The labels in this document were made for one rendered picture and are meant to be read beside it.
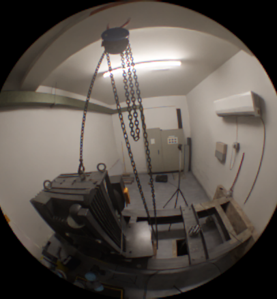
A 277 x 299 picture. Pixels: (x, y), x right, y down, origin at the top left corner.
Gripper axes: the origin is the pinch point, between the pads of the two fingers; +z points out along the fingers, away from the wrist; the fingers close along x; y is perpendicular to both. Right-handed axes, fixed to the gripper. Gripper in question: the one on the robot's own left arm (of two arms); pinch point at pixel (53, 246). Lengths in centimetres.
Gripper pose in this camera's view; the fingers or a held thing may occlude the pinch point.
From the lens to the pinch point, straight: 94.4
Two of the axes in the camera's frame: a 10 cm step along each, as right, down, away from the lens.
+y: -1.3, -9.6, -2.4
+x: -9.9, 1.5, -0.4
